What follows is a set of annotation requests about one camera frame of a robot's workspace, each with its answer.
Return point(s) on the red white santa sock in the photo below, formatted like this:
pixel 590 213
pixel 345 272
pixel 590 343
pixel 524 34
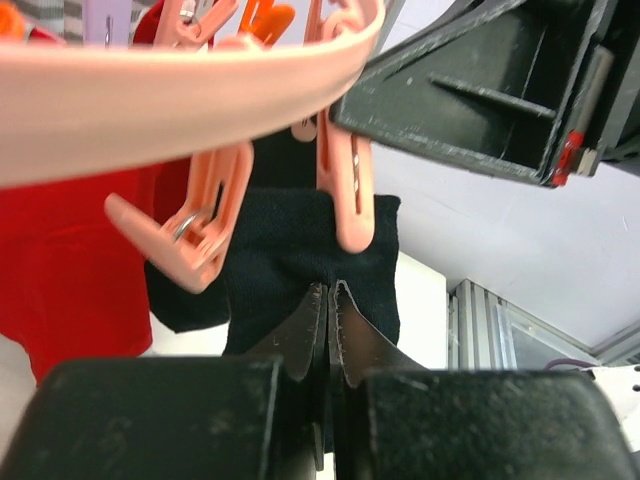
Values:
pixel 75 260

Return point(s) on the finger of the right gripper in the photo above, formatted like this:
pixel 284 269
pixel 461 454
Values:
pixel 529 91

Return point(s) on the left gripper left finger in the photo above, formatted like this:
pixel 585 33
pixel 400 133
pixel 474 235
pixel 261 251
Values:
pixel 296 426

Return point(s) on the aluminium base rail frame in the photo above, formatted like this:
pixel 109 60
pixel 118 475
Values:
pixel 487 332

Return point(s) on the pink round clip hanger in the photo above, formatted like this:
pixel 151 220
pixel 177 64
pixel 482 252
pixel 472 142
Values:
pixel 259 89

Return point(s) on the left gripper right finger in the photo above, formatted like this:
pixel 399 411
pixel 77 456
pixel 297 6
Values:
pixel 369 414

